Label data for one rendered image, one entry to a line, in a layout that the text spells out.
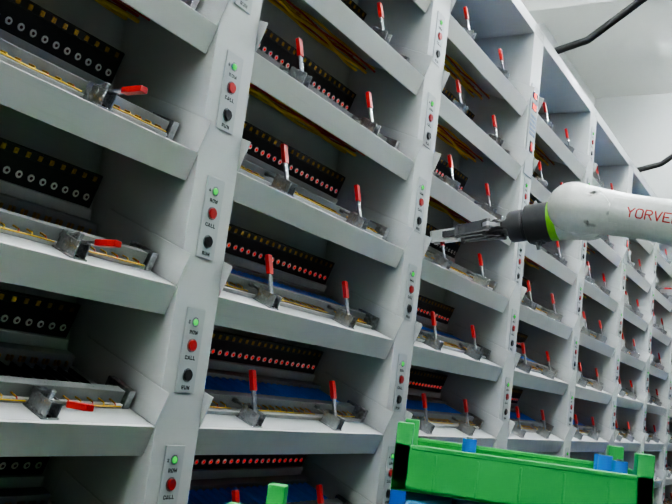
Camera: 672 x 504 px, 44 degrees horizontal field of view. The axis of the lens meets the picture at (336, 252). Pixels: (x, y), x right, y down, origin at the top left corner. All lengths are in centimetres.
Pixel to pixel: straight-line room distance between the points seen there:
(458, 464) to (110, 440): 45
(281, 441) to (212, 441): 19
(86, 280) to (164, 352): 18
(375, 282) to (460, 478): 87
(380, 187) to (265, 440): 70
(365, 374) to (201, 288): 66
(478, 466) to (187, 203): 55
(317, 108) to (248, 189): 26
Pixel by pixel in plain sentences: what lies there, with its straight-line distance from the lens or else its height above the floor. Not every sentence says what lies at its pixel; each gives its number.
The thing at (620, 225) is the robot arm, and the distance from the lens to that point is 178.
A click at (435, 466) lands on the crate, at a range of 104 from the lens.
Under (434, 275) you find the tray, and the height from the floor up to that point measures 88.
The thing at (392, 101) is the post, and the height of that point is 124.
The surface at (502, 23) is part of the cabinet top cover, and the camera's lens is 263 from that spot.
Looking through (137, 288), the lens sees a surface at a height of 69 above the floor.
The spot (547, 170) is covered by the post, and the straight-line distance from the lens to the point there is 327.
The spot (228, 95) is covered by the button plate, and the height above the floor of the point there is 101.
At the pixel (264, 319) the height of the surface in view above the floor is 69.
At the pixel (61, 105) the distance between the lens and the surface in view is 108.
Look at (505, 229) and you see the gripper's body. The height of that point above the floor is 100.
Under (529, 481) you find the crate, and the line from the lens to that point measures 104.
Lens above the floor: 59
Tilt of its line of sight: 9 degrees up
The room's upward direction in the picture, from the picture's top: 7 degrees clockwise
